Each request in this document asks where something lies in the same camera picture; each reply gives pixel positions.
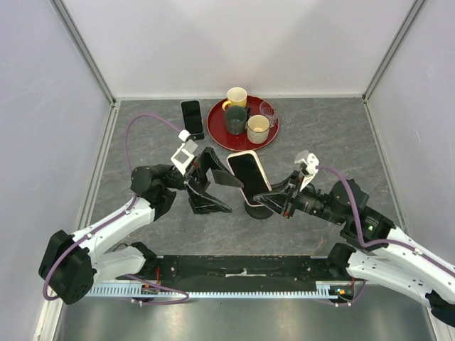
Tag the cream faceted cup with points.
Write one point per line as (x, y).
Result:
(257, 129)

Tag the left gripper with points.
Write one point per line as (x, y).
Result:
(197, 181)

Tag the right aluminium frame post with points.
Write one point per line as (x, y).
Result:
(393, 48)

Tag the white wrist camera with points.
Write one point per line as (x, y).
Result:
(184, 155)
(308, 163)

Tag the dark green mug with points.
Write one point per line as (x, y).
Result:
(235, 120)

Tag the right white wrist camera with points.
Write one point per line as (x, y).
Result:
(308, 163)

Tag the clear drinking glass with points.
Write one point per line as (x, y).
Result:
(267, 110)

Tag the pink case smartphone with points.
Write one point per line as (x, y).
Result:
(247, 168)

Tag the yellow mug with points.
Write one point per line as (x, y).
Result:
(236, 96)

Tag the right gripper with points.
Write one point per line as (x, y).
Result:
(279, 199)

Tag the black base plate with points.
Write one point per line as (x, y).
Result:
(240, 273)

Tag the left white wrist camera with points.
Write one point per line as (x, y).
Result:
(184, 155)

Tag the left aluminium frame post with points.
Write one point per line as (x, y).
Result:
(71, 27)

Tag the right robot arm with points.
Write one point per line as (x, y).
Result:
(375, 250)

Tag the black round suction base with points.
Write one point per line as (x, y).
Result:
(258, 212)

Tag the grey slotted cable duct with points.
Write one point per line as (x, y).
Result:
(127, 289)

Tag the aluminium frame post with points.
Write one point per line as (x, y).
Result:
(71, 27)
(393, 48)

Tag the red round tray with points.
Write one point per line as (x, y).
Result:
(216, 129)

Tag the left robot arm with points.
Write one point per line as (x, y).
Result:
(73, 263)

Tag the white case smartphone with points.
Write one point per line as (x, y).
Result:
(192, 117)

